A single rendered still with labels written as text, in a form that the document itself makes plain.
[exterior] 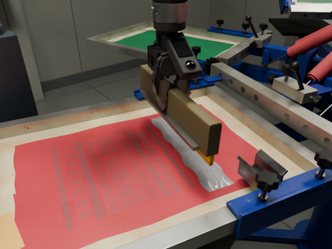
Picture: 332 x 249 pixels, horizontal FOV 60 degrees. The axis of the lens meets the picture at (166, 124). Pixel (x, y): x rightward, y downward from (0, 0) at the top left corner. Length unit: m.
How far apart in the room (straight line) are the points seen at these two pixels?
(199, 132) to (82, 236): 0.31
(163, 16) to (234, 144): 0.41
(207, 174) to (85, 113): 0.44
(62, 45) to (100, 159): 2.86
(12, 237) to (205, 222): 0.37
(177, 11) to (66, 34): 2.98
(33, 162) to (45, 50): 2.76
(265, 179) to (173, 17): 0.37
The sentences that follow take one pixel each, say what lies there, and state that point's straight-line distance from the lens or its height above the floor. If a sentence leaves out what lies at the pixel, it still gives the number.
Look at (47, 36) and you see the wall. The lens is 3.50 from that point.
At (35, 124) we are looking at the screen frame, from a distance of 0.94.
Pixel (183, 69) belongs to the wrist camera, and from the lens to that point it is 0.60.
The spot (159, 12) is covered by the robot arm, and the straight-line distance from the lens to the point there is 0.64.
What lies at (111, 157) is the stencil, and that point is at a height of 0.95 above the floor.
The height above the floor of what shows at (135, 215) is 0.95.
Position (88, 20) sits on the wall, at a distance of 3.65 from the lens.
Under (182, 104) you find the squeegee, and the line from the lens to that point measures 0.63.
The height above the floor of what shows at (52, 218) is 0.95.
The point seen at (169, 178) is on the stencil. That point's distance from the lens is 0.71.
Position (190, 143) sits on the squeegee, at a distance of 0.61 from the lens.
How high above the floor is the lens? 1.43
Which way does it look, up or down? 32 degrees down
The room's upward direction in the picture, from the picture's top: straight up
